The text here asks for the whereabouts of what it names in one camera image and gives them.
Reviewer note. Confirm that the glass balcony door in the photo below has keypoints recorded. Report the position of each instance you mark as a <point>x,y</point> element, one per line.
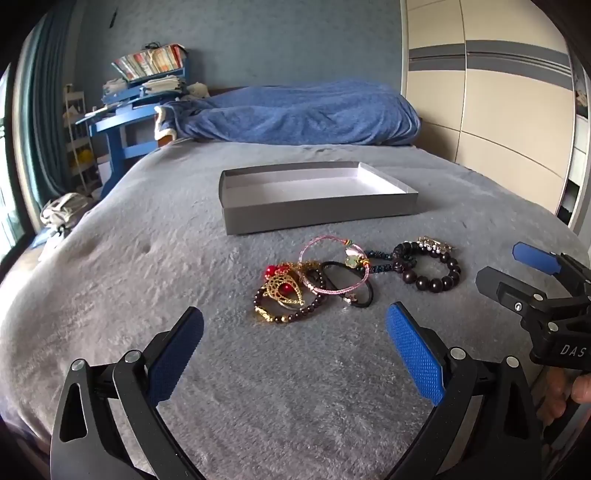
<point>7,184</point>

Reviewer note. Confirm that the person's right hand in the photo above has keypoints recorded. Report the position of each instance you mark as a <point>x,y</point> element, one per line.
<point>582,390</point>

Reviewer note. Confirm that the teal curtain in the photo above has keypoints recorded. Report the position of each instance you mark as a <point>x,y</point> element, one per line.
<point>46,115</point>

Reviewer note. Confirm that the row of books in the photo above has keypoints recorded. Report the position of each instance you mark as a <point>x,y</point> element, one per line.
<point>147,62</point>

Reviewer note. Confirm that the blue desk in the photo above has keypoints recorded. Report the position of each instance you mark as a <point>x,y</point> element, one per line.
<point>120,138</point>

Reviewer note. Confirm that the white shelf rack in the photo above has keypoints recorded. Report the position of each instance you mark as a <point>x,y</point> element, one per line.
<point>76,129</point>

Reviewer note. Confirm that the stack of papers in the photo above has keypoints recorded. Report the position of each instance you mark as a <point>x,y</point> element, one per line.
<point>161,85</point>

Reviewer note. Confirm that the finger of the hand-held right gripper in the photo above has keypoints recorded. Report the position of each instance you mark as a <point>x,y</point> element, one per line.
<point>535,258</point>
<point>505,288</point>

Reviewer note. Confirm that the yellow round object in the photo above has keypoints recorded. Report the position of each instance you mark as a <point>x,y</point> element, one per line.
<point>83,157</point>

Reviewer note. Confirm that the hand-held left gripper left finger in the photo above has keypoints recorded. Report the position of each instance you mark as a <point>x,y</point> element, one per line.
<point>178,355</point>

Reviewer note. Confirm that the grey cardboard box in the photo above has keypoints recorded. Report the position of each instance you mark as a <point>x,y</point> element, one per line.
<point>300,217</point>

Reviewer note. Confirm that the grey bed blanket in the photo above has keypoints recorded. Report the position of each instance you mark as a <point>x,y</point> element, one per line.
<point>161,258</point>

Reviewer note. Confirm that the pearl hair clip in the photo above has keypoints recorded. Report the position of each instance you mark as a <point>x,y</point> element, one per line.
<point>431,243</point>

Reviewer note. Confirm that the gold filigree pendant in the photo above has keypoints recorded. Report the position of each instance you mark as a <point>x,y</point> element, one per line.
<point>279,286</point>

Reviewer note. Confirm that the blue fleece blanket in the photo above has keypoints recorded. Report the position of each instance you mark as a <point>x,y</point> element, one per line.
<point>300,115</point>

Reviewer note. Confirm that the red bead tassel ornament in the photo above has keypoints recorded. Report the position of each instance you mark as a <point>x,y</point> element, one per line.
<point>272,270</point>

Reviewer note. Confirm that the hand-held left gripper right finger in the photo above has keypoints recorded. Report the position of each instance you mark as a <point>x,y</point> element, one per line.
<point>415,355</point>

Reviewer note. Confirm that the white plush toy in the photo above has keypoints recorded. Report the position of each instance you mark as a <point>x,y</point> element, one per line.
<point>197,88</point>

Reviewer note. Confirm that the cream wardrobe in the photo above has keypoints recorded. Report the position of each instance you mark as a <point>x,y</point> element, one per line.
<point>498,115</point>

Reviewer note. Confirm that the grey white cloth bundle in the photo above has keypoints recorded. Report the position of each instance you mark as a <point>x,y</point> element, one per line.
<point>64,210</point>

